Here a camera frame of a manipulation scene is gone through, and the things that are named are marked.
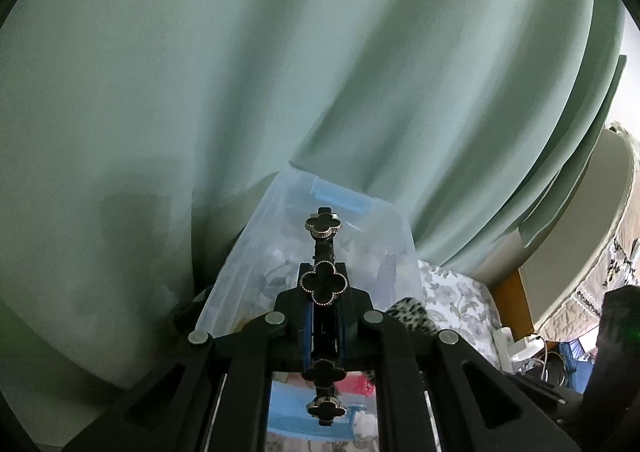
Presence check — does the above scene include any white power strip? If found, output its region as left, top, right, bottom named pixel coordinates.
left=492, top=326, right=514, bottom=374

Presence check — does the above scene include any white charger adapter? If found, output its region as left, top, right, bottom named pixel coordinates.
left=508, top=335, right=544, bottom=363

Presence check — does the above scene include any floral white blanket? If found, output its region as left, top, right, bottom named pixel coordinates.
left=264, top=261, right=501, bottom=451

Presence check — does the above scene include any green curtain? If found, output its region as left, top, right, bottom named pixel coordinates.
left=0, top=0, right=629, bottom=448

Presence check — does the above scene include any orange wooden bed frame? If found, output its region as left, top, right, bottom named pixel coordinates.
left=490, top=270, right=535, bottom=340

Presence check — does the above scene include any red hair claw clip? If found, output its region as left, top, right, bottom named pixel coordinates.
left=378, top=254, right=397, bottom=286

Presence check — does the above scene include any white bed headboard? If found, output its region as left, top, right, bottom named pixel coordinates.
left=471, top=125, right=639, bottom=342

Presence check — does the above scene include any pink plastic clip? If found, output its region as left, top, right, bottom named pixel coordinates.
left=337, top=372, right=375, bottom=398

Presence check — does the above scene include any black clover bead necklace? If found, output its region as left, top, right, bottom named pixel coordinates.
left=298, top=206, right=350, bottom=427

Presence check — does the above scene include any clear plastic storage bin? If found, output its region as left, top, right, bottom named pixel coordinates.
left=195, top=168, right=422, bottom=337

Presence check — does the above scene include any beige quilted bedspread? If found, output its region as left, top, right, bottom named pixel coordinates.
left=537, top=123, right=639, bottom=342

